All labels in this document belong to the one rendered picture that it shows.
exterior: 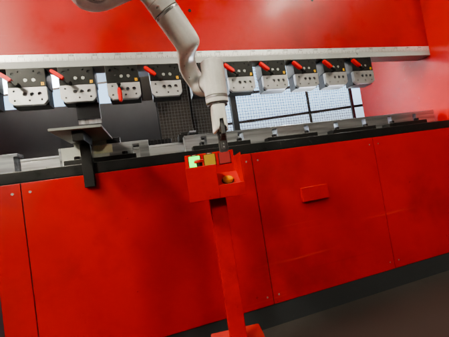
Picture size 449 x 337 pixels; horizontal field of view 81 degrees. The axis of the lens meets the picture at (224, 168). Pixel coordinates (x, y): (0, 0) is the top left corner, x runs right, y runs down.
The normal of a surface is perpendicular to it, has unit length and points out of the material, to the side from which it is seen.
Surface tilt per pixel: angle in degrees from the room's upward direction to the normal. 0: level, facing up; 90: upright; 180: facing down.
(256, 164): 90
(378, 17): 90
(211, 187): 90
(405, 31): 90
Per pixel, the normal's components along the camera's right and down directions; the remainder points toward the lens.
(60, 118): 0.25, -0.07
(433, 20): -0.96, 0.14
